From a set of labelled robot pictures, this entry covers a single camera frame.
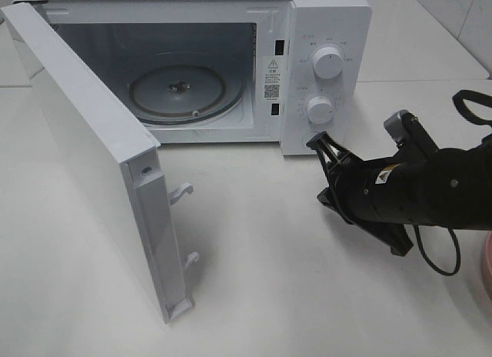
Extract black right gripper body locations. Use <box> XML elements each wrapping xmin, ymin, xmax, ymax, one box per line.
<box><xmin>322</xmin><ymin>152</ymin><xmax>375</xmax><ymax>223</ymax></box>

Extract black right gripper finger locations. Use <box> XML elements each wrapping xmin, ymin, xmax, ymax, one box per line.
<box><xmin>317</xmin><ymin>187</ymin><xmax>413</xmax><ymax>256</ymax></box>
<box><xmin>306</xmin><ymin>132</ymin><xmax>352</xmax><ymax>168</ymax></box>

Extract pink round plate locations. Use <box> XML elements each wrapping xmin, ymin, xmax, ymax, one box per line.
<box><xmin>480</xmin><ymin>232</ymin><xmax>492</xmax><ymax>298</ymax></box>

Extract white microwave door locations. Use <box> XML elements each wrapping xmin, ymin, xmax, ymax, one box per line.
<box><xmin>2</xmin><ymin>3</ymin><xmax>199</xmax><ymax>322</ymax></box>

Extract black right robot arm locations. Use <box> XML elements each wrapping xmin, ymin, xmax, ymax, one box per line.
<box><xmin>307</xmin><ymin>132</ymin><xmax>491</xmax><ymax>256</ymax></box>

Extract lower white timer knob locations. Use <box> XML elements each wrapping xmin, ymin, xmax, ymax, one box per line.
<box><xmin>306</xmin><ymin>96</ymin><xmax>334</xmax><ymax>125</ymax></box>

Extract upper white power knob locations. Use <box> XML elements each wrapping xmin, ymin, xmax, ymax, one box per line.
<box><xmin>311</xmin><ymin>45</ymin><xmax>344</xmax><ymax>79</ymax></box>

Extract white warning label sticker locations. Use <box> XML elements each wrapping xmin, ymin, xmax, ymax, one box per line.
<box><xmin>261</xmin><ymin>55</ymin><xmax>285</xmax><ymax>102</ymax></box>

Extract glass microwave turntable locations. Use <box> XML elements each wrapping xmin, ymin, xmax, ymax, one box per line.
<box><xmin>129</xmin><ymin>65</ymin><xmax>245</xmax><ymax>125</ymax></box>

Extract white microwave oven body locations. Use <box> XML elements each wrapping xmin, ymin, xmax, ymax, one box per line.
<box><xmin>2</xmin><ymin>0</ymin><xmax>371</xmax><ymax>159</ymax></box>

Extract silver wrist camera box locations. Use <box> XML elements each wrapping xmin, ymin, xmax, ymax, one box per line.
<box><xmin>384</xmin><ymin>110</ymin><xmax>439</xmax><ymax>158</ymax></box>

